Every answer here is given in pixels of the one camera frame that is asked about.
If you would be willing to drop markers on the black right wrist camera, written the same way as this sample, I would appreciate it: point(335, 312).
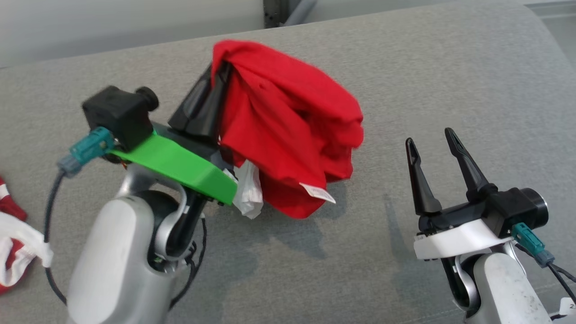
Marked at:
point(517, 207)

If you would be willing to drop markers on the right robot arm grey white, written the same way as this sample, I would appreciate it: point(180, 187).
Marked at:
point(504, 288)

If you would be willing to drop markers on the grey fabric sofa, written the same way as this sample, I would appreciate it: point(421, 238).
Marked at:
point(405, 81)

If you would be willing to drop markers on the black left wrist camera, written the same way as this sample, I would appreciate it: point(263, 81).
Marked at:
point(119, 114)

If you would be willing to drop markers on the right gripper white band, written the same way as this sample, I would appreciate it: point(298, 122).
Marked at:
point(450, 238)

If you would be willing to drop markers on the red jersey garment white trim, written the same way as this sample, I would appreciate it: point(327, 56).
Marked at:
point(279, 126)

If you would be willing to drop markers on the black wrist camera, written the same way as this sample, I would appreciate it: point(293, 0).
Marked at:
point(517, 207)
point(119, 114)

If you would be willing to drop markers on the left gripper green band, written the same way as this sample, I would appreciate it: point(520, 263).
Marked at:
point(180, 166)

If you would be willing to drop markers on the red white striped garment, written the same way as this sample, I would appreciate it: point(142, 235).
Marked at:
point(11, 202)

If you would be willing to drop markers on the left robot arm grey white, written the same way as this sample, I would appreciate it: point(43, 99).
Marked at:
point(112, 261)

